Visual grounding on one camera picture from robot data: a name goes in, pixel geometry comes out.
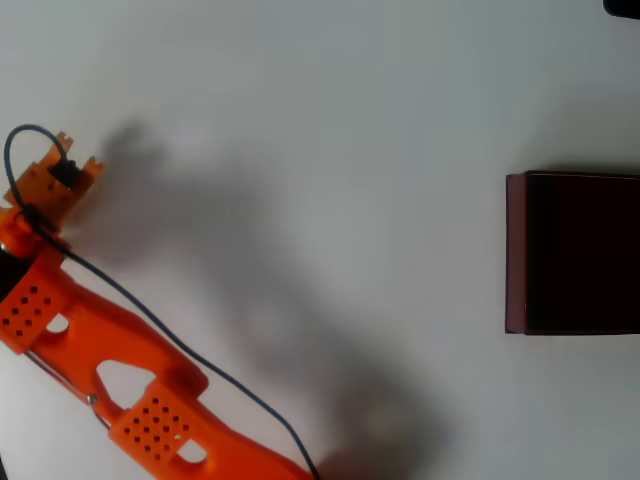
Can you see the dark red box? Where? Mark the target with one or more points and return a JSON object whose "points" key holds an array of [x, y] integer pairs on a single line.
{"points": [[575, 250]]}

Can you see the dark object at edge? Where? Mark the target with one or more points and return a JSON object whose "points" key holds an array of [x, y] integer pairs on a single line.
{"points": [[2, 470]]}

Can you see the black object at corner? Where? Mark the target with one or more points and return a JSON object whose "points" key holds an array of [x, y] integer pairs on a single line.
{"points": [[625, 7]]}

